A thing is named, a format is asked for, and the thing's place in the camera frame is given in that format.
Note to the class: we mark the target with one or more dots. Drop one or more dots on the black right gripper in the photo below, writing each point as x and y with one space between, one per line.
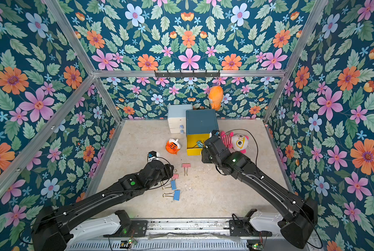
208 150

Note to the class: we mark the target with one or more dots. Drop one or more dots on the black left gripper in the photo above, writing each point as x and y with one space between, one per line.
167 172

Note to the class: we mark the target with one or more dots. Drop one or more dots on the teal binder clip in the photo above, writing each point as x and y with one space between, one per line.
200 144

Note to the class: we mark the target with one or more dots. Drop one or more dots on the blue binder clip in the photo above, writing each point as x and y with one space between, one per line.
175 195
171 185

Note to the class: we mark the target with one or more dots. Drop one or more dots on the yellow top drawer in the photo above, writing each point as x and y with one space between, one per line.
195 143

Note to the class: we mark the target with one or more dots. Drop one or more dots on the blue binder clip bottom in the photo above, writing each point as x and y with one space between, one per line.
175 195

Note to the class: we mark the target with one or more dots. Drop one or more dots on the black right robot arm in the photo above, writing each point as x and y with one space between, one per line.
297 218

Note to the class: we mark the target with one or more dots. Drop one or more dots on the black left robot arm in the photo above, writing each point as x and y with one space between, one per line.
57 229

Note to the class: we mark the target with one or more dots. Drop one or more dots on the teal drawer cabinet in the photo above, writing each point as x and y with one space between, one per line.
201 121

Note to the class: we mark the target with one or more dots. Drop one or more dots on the light blue small drawer unit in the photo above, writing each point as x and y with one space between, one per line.
177 118

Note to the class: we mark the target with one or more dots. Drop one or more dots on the white pink striped plush toy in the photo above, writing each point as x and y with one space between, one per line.
235 141

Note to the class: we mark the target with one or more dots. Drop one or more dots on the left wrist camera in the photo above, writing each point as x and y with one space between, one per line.
152 155

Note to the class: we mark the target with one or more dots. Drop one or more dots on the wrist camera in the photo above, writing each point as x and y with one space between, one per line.
152 155
214 133

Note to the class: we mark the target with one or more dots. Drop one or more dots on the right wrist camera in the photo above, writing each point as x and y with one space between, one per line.
214 133

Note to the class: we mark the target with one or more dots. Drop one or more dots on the orange plush toy on wall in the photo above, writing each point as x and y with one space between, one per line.
215 97

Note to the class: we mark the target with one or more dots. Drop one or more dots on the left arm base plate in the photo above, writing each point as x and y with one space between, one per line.
133 228

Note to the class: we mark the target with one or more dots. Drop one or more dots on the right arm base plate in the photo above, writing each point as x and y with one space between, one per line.
241 227

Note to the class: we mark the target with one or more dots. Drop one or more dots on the black hook rail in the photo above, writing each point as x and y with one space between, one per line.
182 74

